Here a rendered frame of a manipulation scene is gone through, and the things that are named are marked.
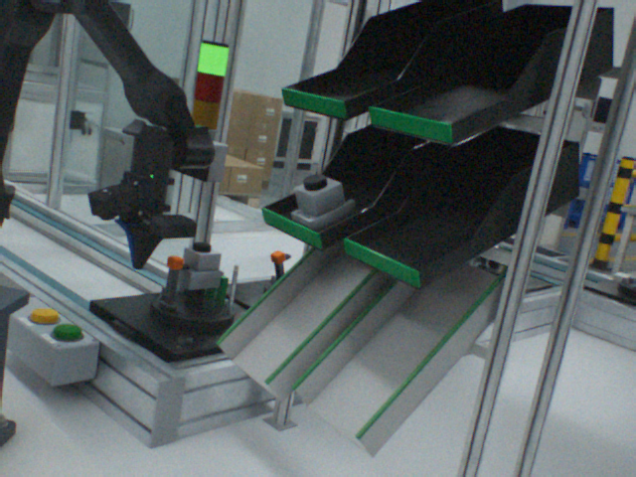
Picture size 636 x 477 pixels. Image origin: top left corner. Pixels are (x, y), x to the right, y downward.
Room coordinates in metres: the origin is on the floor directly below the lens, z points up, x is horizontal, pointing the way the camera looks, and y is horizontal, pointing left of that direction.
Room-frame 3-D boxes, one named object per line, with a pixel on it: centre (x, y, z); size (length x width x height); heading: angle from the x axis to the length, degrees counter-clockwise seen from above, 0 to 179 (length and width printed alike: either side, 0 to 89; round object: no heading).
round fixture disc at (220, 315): (1.17, 0.18, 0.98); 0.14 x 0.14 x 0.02
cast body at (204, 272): (1.17, 0.18, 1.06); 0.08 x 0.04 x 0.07; 139
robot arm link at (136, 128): (1.07, 0.26, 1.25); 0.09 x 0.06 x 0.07; 146
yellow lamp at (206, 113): (1.38, 0.25, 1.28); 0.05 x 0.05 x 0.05
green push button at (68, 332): (1.01, 0.34, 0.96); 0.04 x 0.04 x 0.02
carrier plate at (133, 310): (1.17, 0.18, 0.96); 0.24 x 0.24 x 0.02; 49
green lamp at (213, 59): (1.38, 0.25, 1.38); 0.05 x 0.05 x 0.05
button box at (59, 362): (1.06, 0.39, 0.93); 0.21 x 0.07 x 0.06; 49
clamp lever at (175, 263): (1.13, 0.21, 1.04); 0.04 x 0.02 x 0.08; 139
